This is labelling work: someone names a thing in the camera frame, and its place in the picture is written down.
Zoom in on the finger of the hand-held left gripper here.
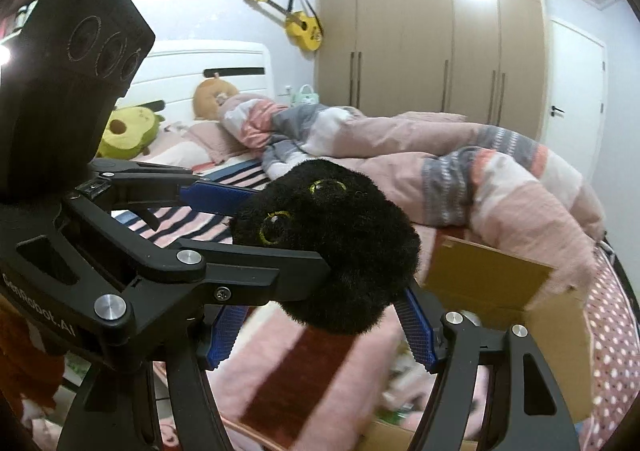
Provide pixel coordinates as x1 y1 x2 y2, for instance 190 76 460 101
17 198 332 332
75 158 263 218

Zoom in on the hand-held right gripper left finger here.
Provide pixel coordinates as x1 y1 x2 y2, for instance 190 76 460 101
57 305 249 451

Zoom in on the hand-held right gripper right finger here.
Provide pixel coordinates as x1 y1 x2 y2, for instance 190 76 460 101
399 287 573 451

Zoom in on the black plush toy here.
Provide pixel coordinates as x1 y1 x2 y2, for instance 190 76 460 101
230 158 422 336

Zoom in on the cardboard box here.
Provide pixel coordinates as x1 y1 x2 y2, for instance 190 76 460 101
360 233 593 451

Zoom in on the pink pillow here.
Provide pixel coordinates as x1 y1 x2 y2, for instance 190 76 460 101
182 121 241 164

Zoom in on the striped plush blanket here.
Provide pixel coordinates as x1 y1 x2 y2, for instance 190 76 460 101
112 163 476 451

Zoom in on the green avocado plush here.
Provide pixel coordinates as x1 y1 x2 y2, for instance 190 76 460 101
95 103 166 159

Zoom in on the orange plush cushion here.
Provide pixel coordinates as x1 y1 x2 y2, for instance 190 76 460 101
192 72 240 120

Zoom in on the white headboard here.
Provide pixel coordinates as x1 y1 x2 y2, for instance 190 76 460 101
112 41 278 126

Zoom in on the pink grey striped quilt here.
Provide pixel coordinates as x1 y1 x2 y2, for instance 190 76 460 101
217 93 608 297

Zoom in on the yellow guitar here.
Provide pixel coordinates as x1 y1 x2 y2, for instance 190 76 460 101
244 0 323 52

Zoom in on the pink polka dot sheet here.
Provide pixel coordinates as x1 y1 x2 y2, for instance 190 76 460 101
582 238 638 439

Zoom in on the orange fleece clothing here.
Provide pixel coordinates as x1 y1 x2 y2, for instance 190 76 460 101
0 298 66 414

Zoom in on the wooden wardrobe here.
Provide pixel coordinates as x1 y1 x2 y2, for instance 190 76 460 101
314 0 548 142

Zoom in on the white door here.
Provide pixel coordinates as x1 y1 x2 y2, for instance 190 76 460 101
542 16 608 182

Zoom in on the black guitar strap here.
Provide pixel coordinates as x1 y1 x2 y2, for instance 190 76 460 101
285 0 323 36

